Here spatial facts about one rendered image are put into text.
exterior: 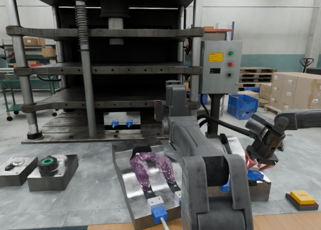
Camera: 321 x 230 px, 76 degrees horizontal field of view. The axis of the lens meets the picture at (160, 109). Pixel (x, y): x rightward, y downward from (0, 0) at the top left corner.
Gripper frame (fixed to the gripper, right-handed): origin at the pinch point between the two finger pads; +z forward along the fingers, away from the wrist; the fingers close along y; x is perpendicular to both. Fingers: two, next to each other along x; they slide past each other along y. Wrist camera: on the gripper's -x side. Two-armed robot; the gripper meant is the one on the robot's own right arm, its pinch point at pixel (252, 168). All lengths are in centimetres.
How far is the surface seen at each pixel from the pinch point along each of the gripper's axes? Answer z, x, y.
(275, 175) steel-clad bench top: 13.3, -10.5, -24.0
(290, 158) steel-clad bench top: 15, -26, -42
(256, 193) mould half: 7.8, 5.3, -3.5
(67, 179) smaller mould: 29, -7, 75
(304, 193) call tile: 4.2, 6.0, -22.4
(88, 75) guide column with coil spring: 11, -76, 84
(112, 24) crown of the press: -16, -117, 76
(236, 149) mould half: 9.4, -21.2, -4.8
